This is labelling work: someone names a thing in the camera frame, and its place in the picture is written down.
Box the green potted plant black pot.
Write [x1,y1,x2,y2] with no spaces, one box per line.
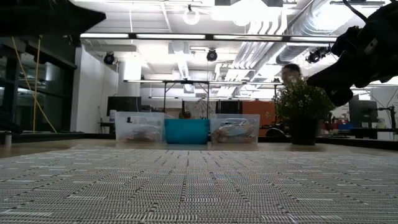
[272,77,336,146]

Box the person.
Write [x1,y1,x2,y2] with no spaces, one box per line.
[280,63,303,85]

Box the yellow extension cord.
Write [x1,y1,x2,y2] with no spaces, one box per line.
[11,36,58,134]

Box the long ceiling light bar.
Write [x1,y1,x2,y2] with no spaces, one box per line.
[79,32,338,44]

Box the blue red Chewy granola bar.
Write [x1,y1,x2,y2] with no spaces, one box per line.
[139,124,161,141]

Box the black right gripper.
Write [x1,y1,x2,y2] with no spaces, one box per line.
[306,1,398,107]

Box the orange partition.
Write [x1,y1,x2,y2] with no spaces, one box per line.
[241,101,277,127]

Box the black metal rig frame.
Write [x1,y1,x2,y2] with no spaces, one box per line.
[161,80,279,121]

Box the teal plastic bin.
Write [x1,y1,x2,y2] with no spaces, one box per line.
[164,118,211,145]

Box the silver ventilation duct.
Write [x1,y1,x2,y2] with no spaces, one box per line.
[275,0,343,65]

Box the black monitor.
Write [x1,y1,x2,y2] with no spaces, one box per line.
[106,96,142,117]
[348,99,379,128]

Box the grey woven table mat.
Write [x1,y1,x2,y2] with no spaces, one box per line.
[0,143,398,224]

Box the round white ceiling lamp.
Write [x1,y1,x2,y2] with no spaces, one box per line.
[182,4,201,26]

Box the clear plastic bin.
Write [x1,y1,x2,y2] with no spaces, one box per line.
[114,111,165,143]
[209,113,261,144]

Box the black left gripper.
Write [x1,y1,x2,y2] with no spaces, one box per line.
[0,0,107,38]

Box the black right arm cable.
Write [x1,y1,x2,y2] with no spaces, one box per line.
[341,0,369,22]

